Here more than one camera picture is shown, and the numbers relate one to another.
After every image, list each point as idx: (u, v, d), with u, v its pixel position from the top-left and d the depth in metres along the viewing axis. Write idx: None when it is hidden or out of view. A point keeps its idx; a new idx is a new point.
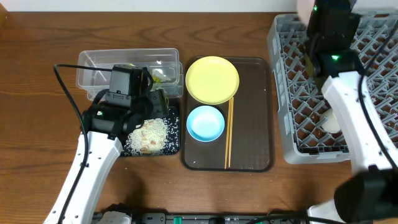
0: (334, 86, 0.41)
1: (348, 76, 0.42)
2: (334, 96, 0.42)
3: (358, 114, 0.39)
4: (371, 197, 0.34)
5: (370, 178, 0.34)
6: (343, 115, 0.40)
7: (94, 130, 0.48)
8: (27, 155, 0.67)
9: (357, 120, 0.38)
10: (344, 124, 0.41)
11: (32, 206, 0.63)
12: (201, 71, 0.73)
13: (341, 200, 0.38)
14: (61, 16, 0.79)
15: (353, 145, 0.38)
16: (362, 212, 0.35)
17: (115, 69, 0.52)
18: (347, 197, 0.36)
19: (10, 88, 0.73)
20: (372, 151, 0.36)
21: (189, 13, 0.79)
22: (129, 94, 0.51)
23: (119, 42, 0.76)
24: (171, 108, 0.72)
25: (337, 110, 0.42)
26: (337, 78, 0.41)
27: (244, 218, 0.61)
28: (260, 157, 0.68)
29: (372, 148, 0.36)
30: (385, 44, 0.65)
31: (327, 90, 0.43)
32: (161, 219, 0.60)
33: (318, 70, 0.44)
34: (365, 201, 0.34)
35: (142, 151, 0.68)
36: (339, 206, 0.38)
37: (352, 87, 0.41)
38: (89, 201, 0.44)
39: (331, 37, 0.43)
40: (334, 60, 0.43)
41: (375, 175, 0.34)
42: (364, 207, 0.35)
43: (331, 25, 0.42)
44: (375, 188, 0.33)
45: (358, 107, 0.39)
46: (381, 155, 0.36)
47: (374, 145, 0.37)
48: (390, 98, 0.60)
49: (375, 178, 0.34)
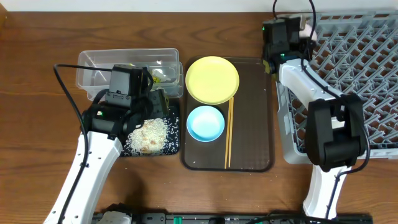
0: (283, 69, 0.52)
1: (293, 61, 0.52)
2: (286, 76, 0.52)
3: (302, 78, 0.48)
4: (324, 123, 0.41)
5: (317, 106, 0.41)
6: (296, 84, 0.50)
7: (95, 130, 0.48)
8: (27, 155, 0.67)
9: (302, 79, 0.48)
10: (298, 91, 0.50)
11: (32, 206, 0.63)
12: (201, 71, 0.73)
13: (310, 144, 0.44)
14: (61, 16, 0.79)
15: (307, 99, 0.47)
16: (324, 142, 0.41)
17: (115, 69, 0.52)
18: (311, 132, 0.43)
19: (10, 88, 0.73)
20: (316, 93, 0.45)
21: (189, 12, 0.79)
22: (129, 94, 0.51)
23: (119, 42, 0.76)
24: (171, 107, 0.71)
25: (291, 84, 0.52)
26: (285, 63, 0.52)
27: (243, 218, 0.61)
28: (260, 157, 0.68)
29: (316, 93, 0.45)
30: (385, 44, 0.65)
31: (282, 75, 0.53)
32: (161, 219, 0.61)
33: (273, 68, 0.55)
34: (321, 128, 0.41)
35: (142, 151, 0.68)
36: (311, 151, 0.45)
37: (297, 64, 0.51)
38: (89, 200, 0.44)
39: (277, 45, 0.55)
40: (283, 57, 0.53)
41: (322, 104, 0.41)
42: (322, 134, 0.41)
43: (275, 36, 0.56)
44: (323, 113, 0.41)
45: (302, 73, 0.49)
46: (324, 94, 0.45)
47: (318, 90, 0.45)
48: (390, 98, 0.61)
49: (323, 106, 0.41)
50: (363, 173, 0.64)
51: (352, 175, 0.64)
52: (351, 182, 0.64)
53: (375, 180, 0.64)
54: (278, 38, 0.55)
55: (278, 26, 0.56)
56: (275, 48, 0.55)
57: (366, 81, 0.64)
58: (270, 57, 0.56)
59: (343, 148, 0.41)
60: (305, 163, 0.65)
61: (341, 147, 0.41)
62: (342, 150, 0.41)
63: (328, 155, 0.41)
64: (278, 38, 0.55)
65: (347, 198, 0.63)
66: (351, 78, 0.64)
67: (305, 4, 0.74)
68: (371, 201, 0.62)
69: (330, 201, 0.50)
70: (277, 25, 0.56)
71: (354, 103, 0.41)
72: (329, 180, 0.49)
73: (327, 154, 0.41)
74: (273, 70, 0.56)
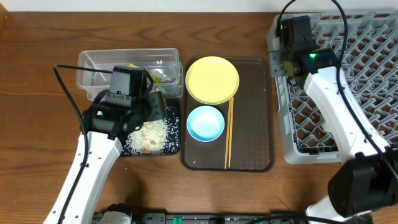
0: (314, 83, 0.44)
1: (328, 70, 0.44)
2: (315, 90, 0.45)
3: (339, 106, 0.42)
4: (362, 186, 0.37)
5: (356, 164, 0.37)
6: (328, 110, 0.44)
7: (94, 130, 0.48)
8: (27, 155, 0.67)
9: (340, 111, 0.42)
10: (328, 117, 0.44)
11: (32, 206, 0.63)
12: (201, 71, 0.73)
13: (334, 191, 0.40)
14: (61, 16, 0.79)
15: (341, 139, 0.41)
16: (357, 199, 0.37)
17: (115, 70, 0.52)
18: (341, 186, 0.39)
19: (10, 88, 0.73)
20: (357, 139, 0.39)
21: (189, 12, 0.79)
22: (129, 94, 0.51)
23: (119, 42, 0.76)
24: (170, 107, 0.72)
25: (319, 103, 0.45)
26: (316, 74, 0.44)
27: (244, 218, 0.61)
28: (260, 157, 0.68)
29: (356, 137, 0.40)
30: (386, 44, 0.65)
31: (310, 87, 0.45)
32: (161, 219, 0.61)
33: (298, 69, 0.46)
34: (357, 187, 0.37)
35: (142, 151, 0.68)
36: (334, 199, 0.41)
37: (333, 81, 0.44)
38: (89, 201, 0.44)
39: (303, 42, 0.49)
40: (313, 57, 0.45)
41: (363, 163, 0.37)
42: (356, 193, 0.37)
43: (299, 33, 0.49)
44: (362, 175, 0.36)
45: (339, 98, 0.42)
46: (365, 143, 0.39)
47: (359, 135, 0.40)
48: (390, 98, 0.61)
49: (361, 164, 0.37)
50: None
51: None
52: None
53: None
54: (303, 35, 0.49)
55: (301, 23, 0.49)
56: (299, 46, 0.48)
57: (366, 81, 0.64)
58: (295, 56, 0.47)
59: (373, 203, 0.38)
60: (304, 162, 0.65)
61: (371, 201, 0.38)
62: (372, 206, 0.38)
63: (357, 209, 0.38)
64: (301, 35, 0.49)
65: None
66: (351, 78, 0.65)
67: (305, 4, 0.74)
68: None
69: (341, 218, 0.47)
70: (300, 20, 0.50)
71: (395, 162, 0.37)
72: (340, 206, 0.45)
73: (355, 211, 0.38)
74: (298, 71, 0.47)
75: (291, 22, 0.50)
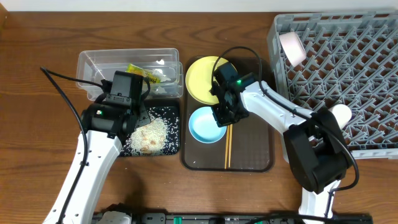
0: (245, 99, 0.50)
1: (252, 86, 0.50)
2: (250, 104, 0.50)
3: (263, 102, 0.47)
4: (305, 150, 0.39)
5: (290, 134, 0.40)
6: (263, 112, 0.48)
7: (94, 129, 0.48)
8: (27, 155, 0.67)
9: (268, 106, 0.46)
10: (266, 117, 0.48)
11: (32, 206, 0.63)
12: (201, 71, 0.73)
13: (296, 172, 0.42)
14: (61, 16, 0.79)
15: (279, 128, 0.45)
16: (310, 167, 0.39)
17: (117, 73, 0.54)
18: (294, 162, 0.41)
19: (10, 88, 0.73)
20: (287, 117, 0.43)
21: (189, 12, 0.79)
22: (129, 97, 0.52)
23: (119, 42, 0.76)
24: (170, 107, 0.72)
25: (257, 111, 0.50)
26: (244, 92, 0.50)
27: (244, 218, 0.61)
28: (260, 157, 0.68)
29: (286, 118, 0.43)
30: (386, 44, 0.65)
31: (246, 103, 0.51)
32: (161, 219, 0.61)
33: (233, 98, 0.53)
34: (303, 155, 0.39)
35: (142, 151, 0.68)
36: (301, 179, 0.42)
37: (256, 89, 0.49)
38: (89, 199, 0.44)
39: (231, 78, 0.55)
40: (240, 84, 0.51)
41: (297, 130, 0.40)
42: (306, 162, 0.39)
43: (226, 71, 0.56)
44: (300, 140, 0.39)
45: (265, 98, 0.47)
46: (294, 117, 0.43)
47: (287, 114, 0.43)
48: (390, 99, 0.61)
49: (295, 132, 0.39)
50: (364, 173, 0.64)
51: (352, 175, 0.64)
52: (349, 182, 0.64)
53: (375, 180, 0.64)
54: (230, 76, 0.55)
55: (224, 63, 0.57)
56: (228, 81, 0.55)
57: (366, 81, 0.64)
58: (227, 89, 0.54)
59: (330, 168, 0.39)
60: None
61: (326, 166, 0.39)
62: (329, 170, 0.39)
63: (319, 178, 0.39)
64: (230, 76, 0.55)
65: (347, 198, 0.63)
66: (351, 78, 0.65)
67: (304, 4, 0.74)
68: (370, 201, 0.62)
69: (328, 208, 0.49)
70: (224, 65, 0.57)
71: (324, 119, 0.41)
72: (323, 195, 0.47)
73: (318, 178, 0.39)
74: (234, 101, 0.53)
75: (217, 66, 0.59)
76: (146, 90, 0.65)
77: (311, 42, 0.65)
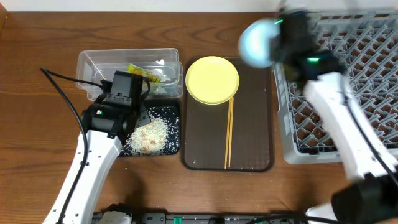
0: (318, 92, 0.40)
1: (329, 77, 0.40)
2: (317, 99, 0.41)
3: (345, 117, 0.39)
4: (372, 206, 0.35)
5: (365, 185, 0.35)
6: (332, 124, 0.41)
7: (94, 129, 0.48)
8: (27, 155, 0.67)
9: (345, 124, 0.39)
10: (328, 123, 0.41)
11: (32, 206, 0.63)
12: (201, 70, 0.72)
13: (341, 206, 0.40)
14: (61, 16, 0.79)
15: (346, 154, 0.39)
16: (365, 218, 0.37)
17: (117, 73, 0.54)
18: (346, 203, 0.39)
19: (10, 88, 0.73)
20: (365, 157, 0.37)
21: (189, 12, 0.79)
22: (129, 97, 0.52)
23: (119, 42, 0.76)
24: (170, 107, 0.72)
25: (321, 111, 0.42)
26: (319, 82, 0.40)
27: (244, 218, 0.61)
28: (260, 157, 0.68)
29: (364, 155, 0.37)
30: (385, 44, 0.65)
31: (312, 94, 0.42)
32: (161, 219, 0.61)
33: (300, 74, 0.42)
34: (368, 208, 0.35)
35: (142, 151, 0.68)
36: (339, 214, 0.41)
37: (337, 90, 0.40)
38: (89, 200, 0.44)
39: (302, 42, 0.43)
40: (315, 62, 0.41)
41: (373, 184, 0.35)
42: (365, 214, 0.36)
43: (297, 31, 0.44)
44: (372, 196, 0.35)
45: (344, 112, 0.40)
46: (374, 161, 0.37)
47: (367, 152, 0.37)
48: (390, 98, 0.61)
49: (370, 185, 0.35)
50: None
51: None
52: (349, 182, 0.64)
53: None
54: (302, 36, 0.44)
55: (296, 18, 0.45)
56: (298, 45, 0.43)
57: (366, 81, 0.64)
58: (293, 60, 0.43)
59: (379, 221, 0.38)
60: (305, 162, 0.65)
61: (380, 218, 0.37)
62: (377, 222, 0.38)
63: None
64: (301, 35, 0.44)
65: None
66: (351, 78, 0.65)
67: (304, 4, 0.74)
68: None
69: None
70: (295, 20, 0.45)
71: None
72: None
73: None
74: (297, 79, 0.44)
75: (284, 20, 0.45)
76: (146, 90, 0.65)
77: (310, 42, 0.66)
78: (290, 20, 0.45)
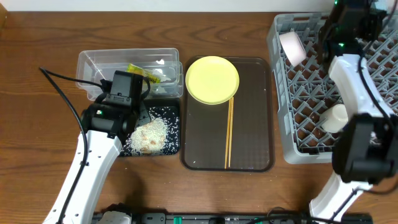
0: (339, 62, 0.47)
1: (351, 56, 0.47)
2: (336, 70, 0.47)
3: (356, 78, 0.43)
4: (362, 137, 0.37)
5: (360, 117, 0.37)
6: (344, 84, 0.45)
7: (94, 129, 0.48)
8: (26, 155, 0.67)
9: (355, 81, 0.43)
10: (343, 89, 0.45)
11: (32, 206, 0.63)
12: (201, 70, 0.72)
13: (338, 154, 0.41)
14: (60, 15, 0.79)
15: (350, 104, 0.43)
16: (356, 155, 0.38)
17: (117, 73, 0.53)
18: (342, 145, 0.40)
19: (10, 88, 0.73)
20: (365, 103, 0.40)
21: (189, 12, 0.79)
22: (129, 97, 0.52)
23: (119, 42, 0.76)
24: (171, 107, 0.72)
25: (339, 81, 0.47)
26: (341, 58, 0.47)
27: (243, 218, 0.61)
28: (260, 157, 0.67)
29: (366, 101, 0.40)
30: (385, 44, 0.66)
31: (334, 69, 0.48)
32: (161, 219, 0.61)
33: (326, 55, 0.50)
34: (357, 141, 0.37)
35: (142, 151, 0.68)
36: (337, 162, 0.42)
37: (354, 63, 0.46)
38: (89, 200, 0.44)
39: (344, 32, 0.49)
40: (341, 47, 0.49)
41: (366, 117, 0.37)
42: (355, 150, 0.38)
43: (346, 20, 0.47)
44: (364, 127, 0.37)
45: (356, 74, 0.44)
46: (372, 107, 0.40)
47: (368, 100, 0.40)
48: (390, 98, 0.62)
49: (364, 117, 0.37)
50: None
51: None
52: None
53: None
54: (349, 25, 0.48)
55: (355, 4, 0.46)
56: (338, 32, 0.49)
57: None
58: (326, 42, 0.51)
59: (372, 168, 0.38)
60: (305, 162, 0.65)
61: (371, 167, 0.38)
62: (369, 167, 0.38)
63: (355, 170, 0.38)
64: (349, 23, 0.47)
65: None
66: None
67: (305, 4, 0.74)
68: (370, 201, 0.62)
69: (339, 208, 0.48)
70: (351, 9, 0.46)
71: None
72: (343, 193, 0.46)
73: (352, 168, 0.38)
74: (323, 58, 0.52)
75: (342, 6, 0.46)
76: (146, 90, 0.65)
77: (310, 43, 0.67)
78: (345, 9, 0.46)
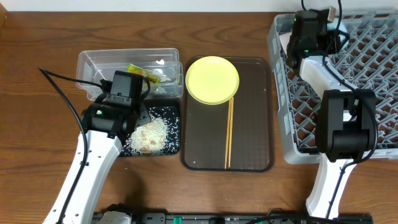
0: (306, 61, 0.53)
1: (316, 54, 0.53)
2: (306, 69, 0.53)
3: (323, 70, 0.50)
4: (336, 111, 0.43)
5: (331, 94, 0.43)
6: (314, 78, 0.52)
7: (94, 129, 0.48)
8: (27, 155, 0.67)
9: (321, 72, 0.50)
10: (314, 82, 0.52)
11: (32, 206, 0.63)
12: (201, 71, 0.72)
13: (319, 134, 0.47)
14: (61, 16, 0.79)
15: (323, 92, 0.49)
16: (333, 130, 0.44)
17: (117, 73, 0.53)
18: (321, 124, 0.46)
19: (11, 87, 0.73)
20: (333, 84, 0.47)
21: (189, 12, 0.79)
22: (129, 97, 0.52)
23: (119, 42, 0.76)
24: (170, 107, 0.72)
25: (310, 78, 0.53)
26: (308, 58, 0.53)
27: (244, 218, 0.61)
28: (260, 157, 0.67)
29: (333, 84, 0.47)
30: (386, 44, 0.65)
31: (303, 68, 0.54)
32: (161, 219, 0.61)
33: (295, 62, 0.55)
34: (333, 114, 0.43)
35: (142, 151, 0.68)
36: (320, 142, 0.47)
37: (319, 58, 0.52)
38: (90, 199, 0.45)
39: (306, 41, 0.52)
40: (307, 53, 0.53)
41: (336, 93, 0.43)
42: (332, 124, 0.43)
43: (306, 32, 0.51)
44: (335, 101, 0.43)
45: (323, 68, 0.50)
46: (340, 86, 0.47)
47: (335, 83, 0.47)
48: (390, 99, 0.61)
49: (335, 94, 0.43)
50: (362, 173, 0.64)
51: (353, 175, 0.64)
52: (351, 182, 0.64)
53: (375, 180, 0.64)
54: (308, 36, 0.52)
55: (310, 18, 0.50)
56: (301, 43, 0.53)
57: (366, 81, 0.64)
58: (293, 51, 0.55)
59: (351, 139, 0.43)
60: (305, 163, 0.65)
61: (349, 139, 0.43)
62: (347, 137, 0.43)
63: (336, 145, 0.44)
64: (309, 34, 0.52)
65: (347, 198, 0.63)
66: (351, 78, 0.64)
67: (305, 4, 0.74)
68: (370, 201, 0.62)
69: (333, 197, 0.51)
70: (308, 24, 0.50)
71: (367, 97, 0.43)
72: (334, 173, 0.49)
73: (333, 141, 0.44)
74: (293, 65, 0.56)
75: (301, 20, 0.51)
76: (147, 90, 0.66)
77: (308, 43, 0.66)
78: (303, 23, 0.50)
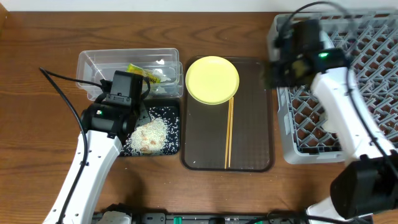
0: (324, 82, 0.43)
1: (337, 70, 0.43)
2: (323, 90, 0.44)
3: (346, 106, 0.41)
4: (365, 186, 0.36)
5: (362, 167, 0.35)
6: (334, 112, 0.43)
7: (94, 129, 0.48)
8: (27, 155, 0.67)
9: (345, 110, 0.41)
10: (333, 116, 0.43)
11: (32, 206, 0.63)
12: (201, 70, 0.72)
13: (338, 193, 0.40)
14: (61, 15, 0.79)
15: (344, 140, 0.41)
16: (358, 203, 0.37)
17: (117, 73, 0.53)
18: (343, 189, 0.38)
19: (10, 87, 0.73)
20: (363, 142, 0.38)
21: (189, 12, 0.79)
22: (129, 97, 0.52)
23: (119, 42, 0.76)
24: (170, 107, 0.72)
25: (326, 103, 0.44)
26: (326, 74, 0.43)
27: (244, 218, 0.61)
28: (260, 157, 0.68)
29: (361, 138, 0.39)
30: (386, 44, 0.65)
31: (318, 87, 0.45)
32: (161, 219, 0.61)
33: (308, 68, 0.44)
34: (360, 190, 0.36)
35: (142, 151, 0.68)
36: (337, 201, 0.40)
37: (341, 81, 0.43)
38: (89, 200, 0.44)
39: (314, 42, 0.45)
40: (324, 56, 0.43)
41: (367, 165, 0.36)
42: (357, 198, 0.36)
43: (308, 32, 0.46)
44: (366, 177, 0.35)
45: (347, 100, 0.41)
46: (371, 145, 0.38)
47: (364, 137, 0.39)
48: (390, 99, 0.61)
49: (365, 166, 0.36)
50: None
51: None
52: None
53: None
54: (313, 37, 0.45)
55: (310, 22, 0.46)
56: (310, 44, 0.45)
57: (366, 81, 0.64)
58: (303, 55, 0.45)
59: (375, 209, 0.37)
60: (305, 163, 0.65)
61: (374, 209, 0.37)
62: (371, 208, 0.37)
63: (358, 213, 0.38)
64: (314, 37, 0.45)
65: None
66: None
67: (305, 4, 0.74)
68: None
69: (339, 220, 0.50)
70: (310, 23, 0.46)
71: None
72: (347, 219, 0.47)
73: (356, 212, 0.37)
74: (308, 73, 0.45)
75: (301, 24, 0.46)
76: (147, 90, 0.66)
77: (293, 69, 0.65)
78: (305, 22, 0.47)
